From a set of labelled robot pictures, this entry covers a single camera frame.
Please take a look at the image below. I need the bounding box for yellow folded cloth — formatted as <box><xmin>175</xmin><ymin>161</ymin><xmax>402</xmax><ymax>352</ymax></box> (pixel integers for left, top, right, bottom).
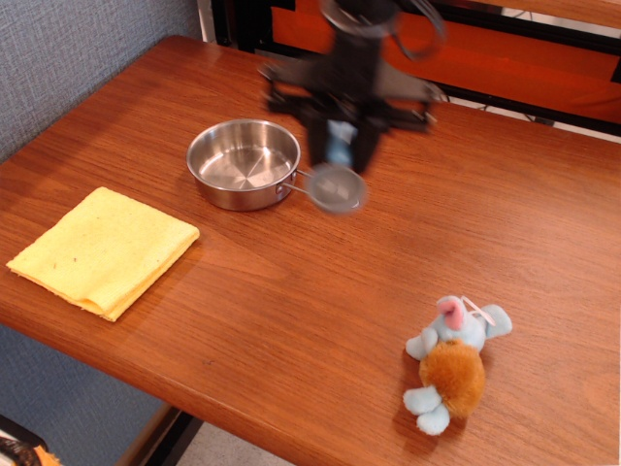
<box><xmin>7</xmin><ymin>187</ymin><xmax>200</xmax><ymax>322</ymax></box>

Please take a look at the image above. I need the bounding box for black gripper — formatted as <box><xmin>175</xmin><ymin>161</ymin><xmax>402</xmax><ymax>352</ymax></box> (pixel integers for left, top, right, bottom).
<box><xmin>261</xmin><ymin>33</ymin><xmax>441</xmax><ymax>174</ymax></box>

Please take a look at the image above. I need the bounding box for blue orange stuffed animal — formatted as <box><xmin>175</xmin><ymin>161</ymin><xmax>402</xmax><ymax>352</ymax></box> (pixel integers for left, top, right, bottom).
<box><xmin>403</xmin><ymin>295</ymin><xmax>512</xmax><ymax>436</ymax></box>

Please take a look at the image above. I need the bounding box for black orange object bottom left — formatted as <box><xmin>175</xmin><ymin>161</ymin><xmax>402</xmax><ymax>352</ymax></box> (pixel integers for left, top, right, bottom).
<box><xmin>1</xmin><ymin>430</ymin><xmax>62</xmax><ymax>466</ymax></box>

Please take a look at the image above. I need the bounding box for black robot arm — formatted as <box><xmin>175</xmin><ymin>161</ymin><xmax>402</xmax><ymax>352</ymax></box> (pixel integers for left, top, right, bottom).
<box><xmin>261</xmin><ymin>1</ymin><xmax>441</xmax><ymax>174</ymax></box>

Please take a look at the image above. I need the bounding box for small steel pan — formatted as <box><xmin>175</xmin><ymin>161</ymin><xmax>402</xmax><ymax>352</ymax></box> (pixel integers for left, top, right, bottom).
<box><xmin>186</xmin><ymin>118</ymin><xmax>310</xmax><ymax>212</ymax></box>

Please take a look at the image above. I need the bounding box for black orange frame panel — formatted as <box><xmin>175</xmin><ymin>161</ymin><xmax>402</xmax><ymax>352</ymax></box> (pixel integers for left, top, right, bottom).
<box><xmin>212</xmin><ymin>1</ymin><xmax>620</xmax><ymax>135</ymax></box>

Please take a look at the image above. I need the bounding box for blue grey plastic spoon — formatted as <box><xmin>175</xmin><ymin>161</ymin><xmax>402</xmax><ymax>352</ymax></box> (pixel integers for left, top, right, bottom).
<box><xmin>307</xmin><ymin>120</ymin><xmax>367</xmax><ymax>215</ymax></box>

